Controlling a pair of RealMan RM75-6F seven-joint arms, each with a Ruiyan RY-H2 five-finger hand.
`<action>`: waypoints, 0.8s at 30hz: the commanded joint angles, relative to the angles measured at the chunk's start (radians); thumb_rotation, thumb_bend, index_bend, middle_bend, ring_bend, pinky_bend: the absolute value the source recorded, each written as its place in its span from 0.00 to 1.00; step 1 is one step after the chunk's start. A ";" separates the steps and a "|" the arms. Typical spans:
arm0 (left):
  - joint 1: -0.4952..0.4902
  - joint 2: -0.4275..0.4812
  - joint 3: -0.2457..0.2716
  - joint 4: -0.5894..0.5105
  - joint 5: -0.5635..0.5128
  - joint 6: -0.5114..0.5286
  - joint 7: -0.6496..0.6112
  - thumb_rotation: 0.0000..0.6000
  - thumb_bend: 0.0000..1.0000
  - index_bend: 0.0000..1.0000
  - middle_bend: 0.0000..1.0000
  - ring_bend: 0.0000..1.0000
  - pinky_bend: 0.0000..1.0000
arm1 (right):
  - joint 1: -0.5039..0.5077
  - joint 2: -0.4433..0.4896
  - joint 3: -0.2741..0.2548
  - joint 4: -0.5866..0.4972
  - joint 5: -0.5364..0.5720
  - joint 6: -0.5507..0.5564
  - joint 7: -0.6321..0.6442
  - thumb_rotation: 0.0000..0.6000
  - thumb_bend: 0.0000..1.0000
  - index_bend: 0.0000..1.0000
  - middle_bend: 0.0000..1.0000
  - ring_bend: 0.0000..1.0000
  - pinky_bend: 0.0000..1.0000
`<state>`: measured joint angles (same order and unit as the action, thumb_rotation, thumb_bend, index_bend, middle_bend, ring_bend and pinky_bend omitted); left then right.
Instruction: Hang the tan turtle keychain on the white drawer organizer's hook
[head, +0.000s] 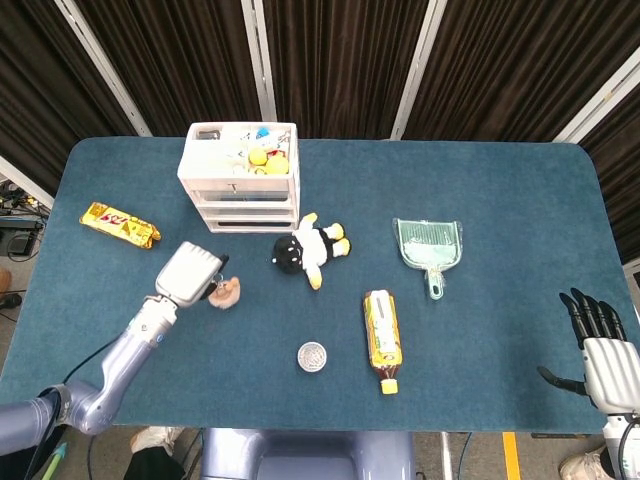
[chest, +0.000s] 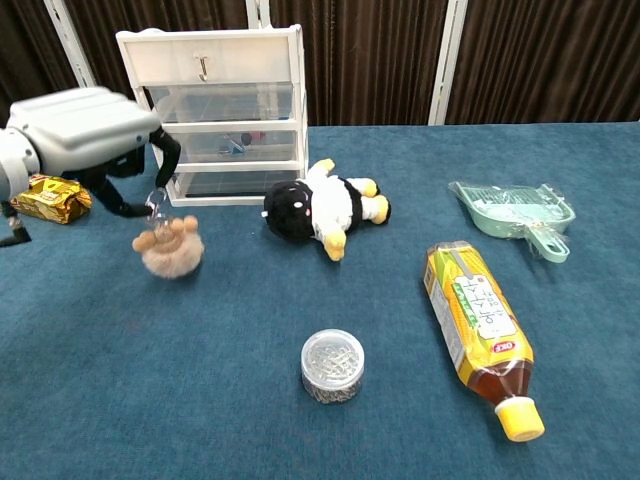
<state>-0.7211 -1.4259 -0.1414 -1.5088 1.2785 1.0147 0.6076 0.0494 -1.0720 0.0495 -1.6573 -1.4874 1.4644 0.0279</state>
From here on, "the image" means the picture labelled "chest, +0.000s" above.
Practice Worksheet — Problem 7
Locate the black white penguin plush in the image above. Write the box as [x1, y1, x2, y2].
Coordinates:
[263, 158, 391, 263]

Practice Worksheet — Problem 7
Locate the round clear paperclip box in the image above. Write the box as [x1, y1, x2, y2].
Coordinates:
[300, 328, 366, 405]

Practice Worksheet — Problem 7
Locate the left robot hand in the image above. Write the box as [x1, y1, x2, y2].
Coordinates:
[6, 86, 182, 219]

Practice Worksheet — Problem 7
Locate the white plastic drawer organizer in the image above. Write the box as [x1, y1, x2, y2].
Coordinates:
[115, 23, 310, 208]

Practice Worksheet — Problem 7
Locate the mint green dustpan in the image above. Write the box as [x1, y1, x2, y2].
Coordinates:
[448, 180, 577, 265]

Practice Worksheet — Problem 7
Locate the white frame post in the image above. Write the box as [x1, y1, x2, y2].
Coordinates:
[244, 0, 274, 30]
[43, 0, 97, 90]
[427, 0, 470, 126]

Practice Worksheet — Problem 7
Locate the brown bear keychain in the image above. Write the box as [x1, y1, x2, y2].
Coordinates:
[131, 188, 206, 280]

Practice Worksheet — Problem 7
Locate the yellow snack packet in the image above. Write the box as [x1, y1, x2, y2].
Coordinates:
[9, 173, 94, 225]

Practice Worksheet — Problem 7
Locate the tea bottle yellow label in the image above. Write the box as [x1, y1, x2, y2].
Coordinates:
[423, 240, 546, 443]

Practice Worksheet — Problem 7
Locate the blue felt table cover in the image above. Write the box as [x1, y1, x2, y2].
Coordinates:
[0, 119, 640, 480]

